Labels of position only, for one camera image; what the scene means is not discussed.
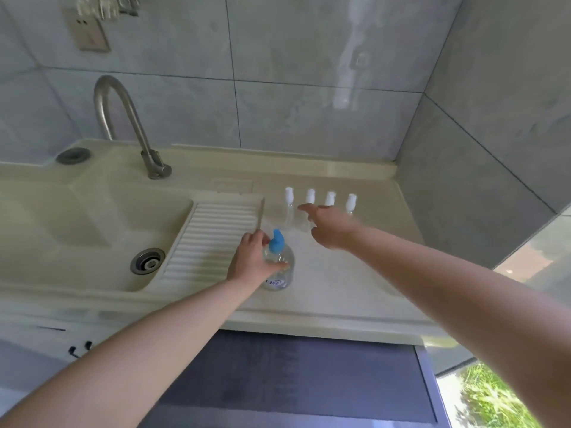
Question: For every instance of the person's right hand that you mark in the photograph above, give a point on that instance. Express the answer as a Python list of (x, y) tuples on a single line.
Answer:
[(337, 229)]

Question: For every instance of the person's left hand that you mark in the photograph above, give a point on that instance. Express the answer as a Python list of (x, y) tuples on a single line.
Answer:
[(247, 262)]

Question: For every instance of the small clear bottle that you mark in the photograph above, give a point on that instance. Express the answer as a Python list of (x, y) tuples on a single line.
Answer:
[(289, 193), (351, 201), (330, 198), (310, 195)]

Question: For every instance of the clear hand sanitizer pump bottle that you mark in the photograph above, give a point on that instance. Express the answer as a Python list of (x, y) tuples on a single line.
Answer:
[(279, 251)]

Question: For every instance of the person's right forearm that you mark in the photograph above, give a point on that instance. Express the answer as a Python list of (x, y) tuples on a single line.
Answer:
[(446, 298)]

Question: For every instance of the person's left forearm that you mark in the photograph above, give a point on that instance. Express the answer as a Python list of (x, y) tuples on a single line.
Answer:
[(134, 352)]

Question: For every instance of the steel sink drain strainer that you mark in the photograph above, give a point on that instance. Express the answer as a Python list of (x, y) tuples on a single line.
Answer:
[(147, 262)]

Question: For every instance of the grey washing machine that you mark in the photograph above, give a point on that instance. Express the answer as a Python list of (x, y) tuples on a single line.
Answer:
[(290, 374)]

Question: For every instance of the curved steel faucet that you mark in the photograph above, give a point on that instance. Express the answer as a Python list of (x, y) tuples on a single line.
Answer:
[(134, 115)]

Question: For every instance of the round steel hole cover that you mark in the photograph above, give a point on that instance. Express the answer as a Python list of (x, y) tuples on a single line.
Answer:
[(73, 155)]

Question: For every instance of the cream sink with washboard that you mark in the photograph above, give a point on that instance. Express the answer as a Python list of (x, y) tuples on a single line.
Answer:
[(44, 227)]

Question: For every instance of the white cabinet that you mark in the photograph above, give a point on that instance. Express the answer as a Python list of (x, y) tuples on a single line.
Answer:
[(40, 340)]

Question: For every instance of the glass window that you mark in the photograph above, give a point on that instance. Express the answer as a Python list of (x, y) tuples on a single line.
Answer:
[(526, 396)]

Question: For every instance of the beige wall socket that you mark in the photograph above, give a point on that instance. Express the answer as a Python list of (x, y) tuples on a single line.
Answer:
[(89, 35)]

